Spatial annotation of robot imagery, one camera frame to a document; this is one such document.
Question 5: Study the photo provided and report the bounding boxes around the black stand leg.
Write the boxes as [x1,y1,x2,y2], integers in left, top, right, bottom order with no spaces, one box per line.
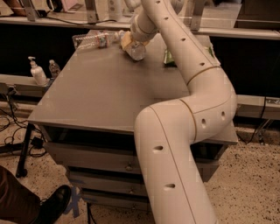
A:
[16,123,35,178]

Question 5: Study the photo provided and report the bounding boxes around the clear water bottle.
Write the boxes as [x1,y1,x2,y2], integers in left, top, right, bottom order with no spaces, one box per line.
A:
[72,31,119,50]

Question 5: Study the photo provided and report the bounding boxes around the small clear bottle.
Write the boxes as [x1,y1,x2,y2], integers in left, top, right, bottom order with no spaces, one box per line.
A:
[49,59,60,79]

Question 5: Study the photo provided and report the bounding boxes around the green snack bag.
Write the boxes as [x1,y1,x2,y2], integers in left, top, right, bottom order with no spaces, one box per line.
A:
[164,46,215,67]

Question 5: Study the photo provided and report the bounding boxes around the blue label plastic bottle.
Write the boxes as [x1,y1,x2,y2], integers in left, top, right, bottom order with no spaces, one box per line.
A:
[118,31,146,61]

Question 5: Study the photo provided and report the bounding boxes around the brown trouser leg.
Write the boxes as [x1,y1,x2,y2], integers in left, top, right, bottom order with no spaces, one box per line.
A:
[0,166,40,224]

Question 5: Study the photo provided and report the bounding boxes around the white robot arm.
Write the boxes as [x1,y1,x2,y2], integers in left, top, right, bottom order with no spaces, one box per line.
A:
[130,0,237,224]

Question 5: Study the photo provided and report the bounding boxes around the black shoe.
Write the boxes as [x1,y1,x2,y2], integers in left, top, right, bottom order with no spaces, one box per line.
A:
[34,185,71,224]

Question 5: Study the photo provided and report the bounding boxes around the white pump dispenser bottle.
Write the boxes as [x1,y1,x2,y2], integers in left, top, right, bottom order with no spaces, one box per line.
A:
[28,56,47,86]

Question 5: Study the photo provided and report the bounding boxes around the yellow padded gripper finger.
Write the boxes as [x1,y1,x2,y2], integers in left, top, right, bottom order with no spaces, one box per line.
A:
[121,31,133,49]

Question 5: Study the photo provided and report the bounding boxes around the top grey drawer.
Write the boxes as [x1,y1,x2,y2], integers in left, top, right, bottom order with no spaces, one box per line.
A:
[44,141,221,183]

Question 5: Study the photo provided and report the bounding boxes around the grey drawer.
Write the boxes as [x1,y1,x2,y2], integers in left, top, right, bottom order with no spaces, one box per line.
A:
[81,192,151,211]
[67,171,147,197]
[44,141,221,183]

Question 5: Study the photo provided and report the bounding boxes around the grey drawer cabinet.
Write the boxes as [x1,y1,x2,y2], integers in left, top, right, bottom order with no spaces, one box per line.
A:
[27,31,239,218]

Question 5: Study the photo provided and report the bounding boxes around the middle grey drawer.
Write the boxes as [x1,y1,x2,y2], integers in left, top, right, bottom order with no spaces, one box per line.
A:
[67,171,147,197]

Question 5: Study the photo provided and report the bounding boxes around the metal frame rail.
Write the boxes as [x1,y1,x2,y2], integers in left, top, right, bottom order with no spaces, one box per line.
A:
[0,16,280,41]

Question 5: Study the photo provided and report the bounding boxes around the black floor cables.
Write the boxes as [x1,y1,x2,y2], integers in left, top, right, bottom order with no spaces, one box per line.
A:
[0,87,48,159]

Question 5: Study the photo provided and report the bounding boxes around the bottom grey drawer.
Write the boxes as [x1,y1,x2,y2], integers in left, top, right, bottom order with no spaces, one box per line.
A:
[81,192,151,211]

